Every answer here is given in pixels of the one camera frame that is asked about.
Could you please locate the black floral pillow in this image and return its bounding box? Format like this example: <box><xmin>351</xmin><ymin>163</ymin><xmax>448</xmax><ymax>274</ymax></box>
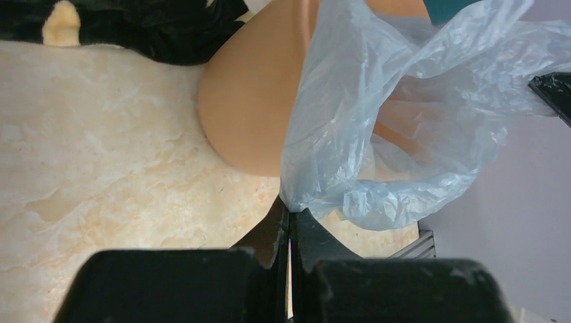
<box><xmin>1</xmin><ymin>0</ymin><xmax>253</xmax><ymax>65</ymax></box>

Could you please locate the aluminium frame rail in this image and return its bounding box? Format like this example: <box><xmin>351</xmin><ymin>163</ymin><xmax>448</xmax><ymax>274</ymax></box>
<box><xmin>390</xmin><ymin>230</ymin><xmax>436</xmax><ymax>258</ymax></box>

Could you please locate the orange plastic bin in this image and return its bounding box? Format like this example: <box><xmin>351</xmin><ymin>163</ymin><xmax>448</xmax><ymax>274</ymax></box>
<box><xmin>197</xmin><ymin>0</ymin><xmax>432</xmax><ymax>178</ymax></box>

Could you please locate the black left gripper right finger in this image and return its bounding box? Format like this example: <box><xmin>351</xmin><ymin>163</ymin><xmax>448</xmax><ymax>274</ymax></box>
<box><xmin>290</xmin><ymin>211</ymin><xmax>513</xmax><ymax>322</ymax></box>

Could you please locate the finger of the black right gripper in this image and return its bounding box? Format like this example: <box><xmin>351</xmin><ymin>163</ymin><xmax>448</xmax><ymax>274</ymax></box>
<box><xmin>528</xmin><ymin>72</ymin><xmax>571</xmax><ymax>127</ymax></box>

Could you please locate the light blue trash bag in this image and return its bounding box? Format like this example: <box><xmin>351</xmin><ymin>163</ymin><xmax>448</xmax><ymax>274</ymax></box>
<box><xmin>279</xmin><ymin>1</ymin><xmax>570</xmax><ymax>231</ymax></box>

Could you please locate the teal plastic bin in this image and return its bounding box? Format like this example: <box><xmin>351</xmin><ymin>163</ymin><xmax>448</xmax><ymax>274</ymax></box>
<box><xmin>424</xmin><ymin>0</ymin><xmax>478</xmax><ymax>16</ymax></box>

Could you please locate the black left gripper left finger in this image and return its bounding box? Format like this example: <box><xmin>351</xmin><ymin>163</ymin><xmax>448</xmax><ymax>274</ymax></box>
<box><xmin>55</xmin><ymin>199</ymin><xmax>289</xmax><ymax>322</ymax></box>

